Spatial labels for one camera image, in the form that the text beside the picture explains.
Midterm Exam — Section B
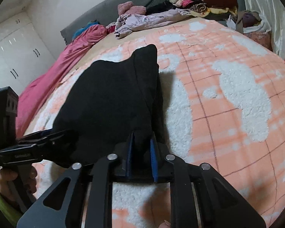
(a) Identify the black garment with orange cuffs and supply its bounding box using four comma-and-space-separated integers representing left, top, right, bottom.
47, 44, 165, 168

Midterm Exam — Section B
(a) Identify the green sleeve forearm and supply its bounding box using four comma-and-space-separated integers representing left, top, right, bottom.
0, 193, 22, 227

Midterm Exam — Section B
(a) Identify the pink laundry basket with clothes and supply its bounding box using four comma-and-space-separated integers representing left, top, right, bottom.
226, 10, 272, 51

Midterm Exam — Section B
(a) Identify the person's left hand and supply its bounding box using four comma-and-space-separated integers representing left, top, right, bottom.
0, 166, 37, 200

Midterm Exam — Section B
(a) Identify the person's right hand thumb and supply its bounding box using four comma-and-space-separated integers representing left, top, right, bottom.
158, 220, 171, 228

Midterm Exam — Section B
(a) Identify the magenta pink quilt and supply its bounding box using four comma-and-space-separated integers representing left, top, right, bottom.
16, 24, 108, 138

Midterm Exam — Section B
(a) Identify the pink and white fleece blanket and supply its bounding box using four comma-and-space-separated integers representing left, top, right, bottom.
23, 18, 285, 228

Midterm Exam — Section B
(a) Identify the white glossy wardrobe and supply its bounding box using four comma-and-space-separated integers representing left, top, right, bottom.
0, 12, 55, 95

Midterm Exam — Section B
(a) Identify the lilac crumpled garment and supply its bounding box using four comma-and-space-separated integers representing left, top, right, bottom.
114, 8, 192, 39

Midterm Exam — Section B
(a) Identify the blue garment by headboard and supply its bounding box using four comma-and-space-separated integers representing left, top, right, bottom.
72, 21, 99, 40

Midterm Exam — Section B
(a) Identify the pink fuzzy garment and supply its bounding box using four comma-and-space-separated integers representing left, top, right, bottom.
117, 1, 146, 15

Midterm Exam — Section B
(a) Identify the grey headboard cushion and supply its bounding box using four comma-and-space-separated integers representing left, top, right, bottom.
60, 0, 170, 46

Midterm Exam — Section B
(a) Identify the white curtain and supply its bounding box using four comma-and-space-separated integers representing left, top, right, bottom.
245, 0, 285, 60

